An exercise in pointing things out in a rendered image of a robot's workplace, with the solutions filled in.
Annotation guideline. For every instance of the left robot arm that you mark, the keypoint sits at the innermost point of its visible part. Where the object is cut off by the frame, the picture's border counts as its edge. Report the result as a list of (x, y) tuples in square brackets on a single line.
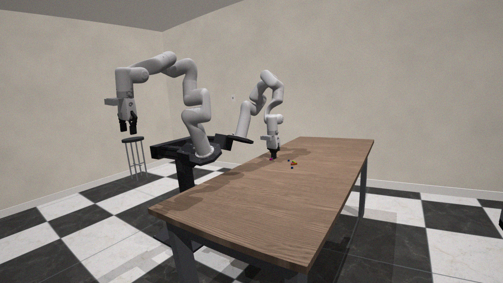
[(248, 108)]

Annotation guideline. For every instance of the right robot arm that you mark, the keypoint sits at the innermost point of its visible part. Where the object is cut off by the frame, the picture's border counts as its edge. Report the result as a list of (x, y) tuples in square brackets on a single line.
[(166, 64)]

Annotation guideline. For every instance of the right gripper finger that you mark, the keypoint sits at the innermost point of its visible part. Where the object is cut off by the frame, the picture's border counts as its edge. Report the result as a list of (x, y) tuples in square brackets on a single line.
[(123, 125), (133, 124)]

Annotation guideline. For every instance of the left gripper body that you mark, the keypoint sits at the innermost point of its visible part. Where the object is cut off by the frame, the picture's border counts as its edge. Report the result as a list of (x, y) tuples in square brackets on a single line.
[(274, 143)]

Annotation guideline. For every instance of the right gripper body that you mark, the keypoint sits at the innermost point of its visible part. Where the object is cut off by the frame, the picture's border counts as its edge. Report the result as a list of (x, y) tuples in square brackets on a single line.
[(125, 106)]

